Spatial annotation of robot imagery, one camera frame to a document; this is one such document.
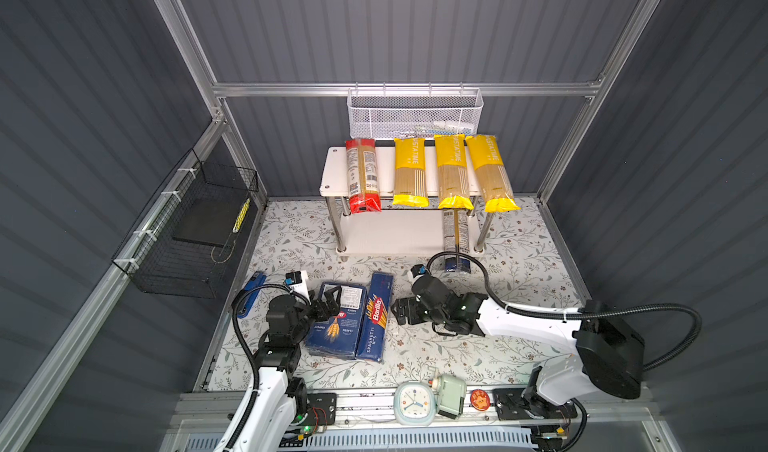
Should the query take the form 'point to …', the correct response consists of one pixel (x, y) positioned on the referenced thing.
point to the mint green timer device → (449, 391)
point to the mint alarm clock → (414, 403)
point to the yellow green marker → (242, 215)
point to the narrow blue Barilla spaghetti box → (372, 340)
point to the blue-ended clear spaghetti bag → (456, 239)
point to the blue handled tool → (257, 280)
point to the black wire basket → (183, 241)
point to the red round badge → (480, 400)
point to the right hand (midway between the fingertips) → (404, 309)
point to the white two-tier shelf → (398, 230)
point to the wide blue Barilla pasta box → (339, 336)
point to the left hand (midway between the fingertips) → (327, 290)
